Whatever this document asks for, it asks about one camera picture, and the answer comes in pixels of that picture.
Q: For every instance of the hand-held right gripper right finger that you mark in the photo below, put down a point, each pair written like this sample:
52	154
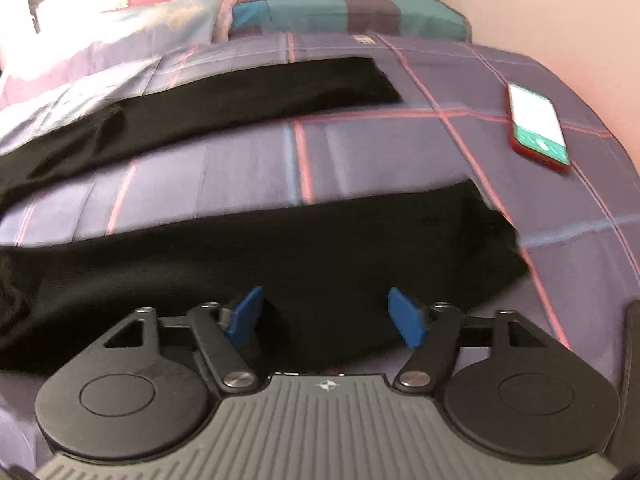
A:
406	317

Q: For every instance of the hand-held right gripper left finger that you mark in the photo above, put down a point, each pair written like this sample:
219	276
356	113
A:
246	312

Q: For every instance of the black pants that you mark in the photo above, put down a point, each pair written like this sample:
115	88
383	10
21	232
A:
280	270

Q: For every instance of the purple plaid bed sheet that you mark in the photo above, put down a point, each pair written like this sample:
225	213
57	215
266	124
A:
350	160

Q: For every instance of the red smartphone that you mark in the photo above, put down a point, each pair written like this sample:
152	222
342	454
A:
537	125

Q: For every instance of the pale printed pillow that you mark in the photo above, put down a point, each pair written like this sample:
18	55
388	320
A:
125	25

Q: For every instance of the teal striped pillow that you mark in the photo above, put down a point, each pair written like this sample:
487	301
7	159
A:
350	10

